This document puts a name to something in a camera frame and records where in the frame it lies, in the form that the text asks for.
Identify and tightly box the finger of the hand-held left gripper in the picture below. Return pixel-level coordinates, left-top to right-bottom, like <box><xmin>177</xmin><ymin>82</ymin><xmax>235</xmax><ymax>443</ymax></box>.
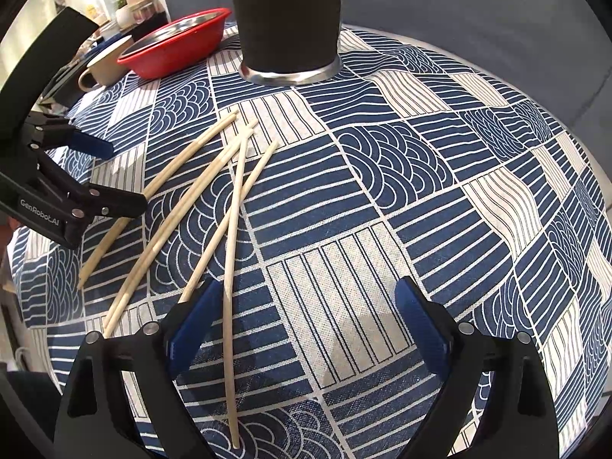
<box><xmin>67</xmin><ymin>179</ymin><xmax>148</xmax><ymax>231</ymax></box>
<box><xmin>24</xmin><ymin>110</ymin><xmax>116</xmax><ymax>160</ymax></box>

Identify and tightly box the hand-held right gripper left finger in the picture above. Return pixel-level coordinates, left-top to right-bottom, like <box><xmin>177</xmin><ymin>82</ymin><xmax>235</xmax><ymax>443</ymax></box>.
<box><xmin>52</xmin><ymin>277</ymin><xmax>225</xmax><ymax>459</ymax></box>

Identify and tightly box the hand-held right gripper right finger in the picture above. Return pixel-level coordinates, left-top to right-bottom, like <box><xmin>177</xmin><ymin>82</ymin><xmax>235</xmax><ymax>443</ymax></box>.
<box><xmin>394</xmin><ymin>276</ymin><xmax>560</xmax><ymax>459</ymax></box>

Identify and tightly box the pale bamboo chopstick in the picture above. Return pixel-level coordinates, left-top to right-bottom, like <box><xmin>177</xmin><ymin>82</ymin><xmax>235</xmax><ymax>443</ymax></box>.
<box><xmin>76</xmin><ymin>109</ymin><xmax>240</xmax><ymax>290</ymax></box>
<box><xmin>104</xmin><ymin>136</ymin><xmax>247</xmax><ymax>339</ymax></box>
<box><xmin>101</xmin><ymin>121</ymin><xmax>260</xmax><ymax>326</ymax></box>
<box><xmin>224</xmin><ymin>135</ymin><xmax>249</xmax><ymax>450</ymax></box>
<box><xmin>178</xmin><ymin>140</ymin><xmax>280</xmax><ymax>304</ymax></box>

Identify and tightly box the black cylindrical utensil holder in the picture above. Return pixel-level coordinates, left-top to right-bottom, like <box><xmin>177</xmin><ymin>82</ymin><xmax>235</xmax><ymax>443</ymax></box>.
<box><xmin>227</xmin><ymin>0</ymin><xmax>344</xmax><ymax>86</ymax></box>

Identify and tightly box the beige mug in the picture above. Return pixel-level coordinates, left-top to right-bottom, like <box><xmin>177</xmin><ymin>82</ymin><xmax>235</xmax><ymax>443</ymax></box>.
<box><xmin>78</xmin><ymin>35</ymin><xmax>133</xmax><ymax>91</ymax></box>

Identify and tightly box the blue white patterned tablecloth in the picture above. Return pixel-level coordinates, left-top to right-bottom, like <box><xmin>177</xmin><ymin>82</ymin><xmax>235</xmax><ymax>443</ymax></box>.
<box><xmin>10</xmin><ymin>19</ymin><xmax>608</xmax><ymax>459</ymax></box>

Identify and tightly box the red bowl with steel inside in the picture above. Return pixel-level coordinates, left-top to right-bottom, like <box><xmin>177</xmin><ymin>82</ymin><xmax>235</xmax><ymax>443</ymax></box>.
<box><xmin>117</xmin><ymin>8</ymin><xmax>233</xmax><ymax>80</ymax></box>

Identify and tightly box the small potted cactus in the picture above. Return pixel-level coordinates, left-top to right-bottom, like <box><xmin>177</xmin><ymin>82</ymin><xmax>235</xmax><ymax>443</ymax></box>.
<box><xmin>115</xmin><ymin>0</ymin><xmax>135</xmax><ymax>29</ymax></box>

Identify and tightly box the glass jar with wooden lid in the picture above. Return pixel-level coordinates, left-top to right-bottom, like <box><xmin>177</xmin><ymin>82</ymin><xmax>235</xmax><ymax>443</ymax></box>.
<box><xmin>125</xmin><ymin>0</ymin><xmax>156</xmax><ymax>24</ymax></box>

